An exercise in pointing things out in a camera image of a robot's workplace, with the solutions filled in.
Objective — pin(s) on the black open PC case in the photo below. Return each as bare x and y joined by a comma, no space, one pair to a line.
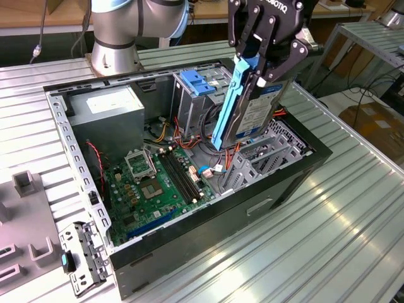
205,233

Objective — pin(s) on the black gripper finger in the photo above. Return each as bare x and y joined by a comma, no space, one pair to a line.
296,52
233,28

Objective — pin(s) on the grey parts rack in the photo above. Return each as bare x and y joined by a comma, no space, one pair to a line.
28,221

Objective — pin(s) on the grey metal card retainer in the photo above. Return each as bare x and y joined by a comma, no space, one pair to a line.
91,252

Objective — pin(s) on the metal slat side table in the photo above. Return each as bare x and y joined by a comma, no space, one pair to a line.
369,38

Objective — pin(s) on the grey metal disk bay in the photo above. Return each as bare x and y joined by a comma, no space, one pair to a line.
244,165

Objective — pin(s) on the long wooden desk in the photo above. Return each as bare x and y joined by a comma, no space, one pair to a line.
341,12

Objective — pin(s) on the grey power supply unit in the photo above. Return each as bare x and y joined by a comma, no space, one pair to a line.
107,129

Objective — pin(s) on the blue plastic drive bracket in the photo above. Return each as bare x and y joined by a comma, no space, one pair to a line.
195,83

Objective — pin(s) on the hard disk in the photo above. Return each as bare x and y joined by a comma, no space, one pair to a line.
252,110

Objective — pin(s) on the small brown box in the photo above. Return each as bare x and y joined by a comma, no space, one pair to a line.
63,6

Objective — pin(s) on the green motherboard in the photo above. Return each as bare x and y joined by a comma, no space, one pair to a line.
172,206

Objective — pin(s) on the grey metal drive cage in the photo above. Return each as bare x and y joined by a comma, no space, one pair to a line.
189,110

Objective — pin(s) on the blue expansion slot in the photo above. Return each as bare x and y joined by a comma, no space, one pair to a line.
151,224

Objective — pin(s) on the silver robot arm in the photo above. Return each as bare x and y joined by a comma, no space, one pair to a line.
110,47

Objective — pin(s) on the black latch with blue tab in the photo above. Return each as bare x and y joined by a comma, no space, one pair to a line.
68,262

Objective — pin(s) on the black RAM slot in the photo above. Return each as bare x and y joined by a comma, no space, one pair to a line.
180,177
176,178
186,174
183,175

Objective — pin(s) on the large labelled cardboard box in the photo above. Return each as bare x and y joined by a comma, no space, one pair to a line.
372,123

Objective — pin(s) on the CPU socket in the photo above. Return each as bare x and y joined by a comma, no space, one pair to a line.
152,189

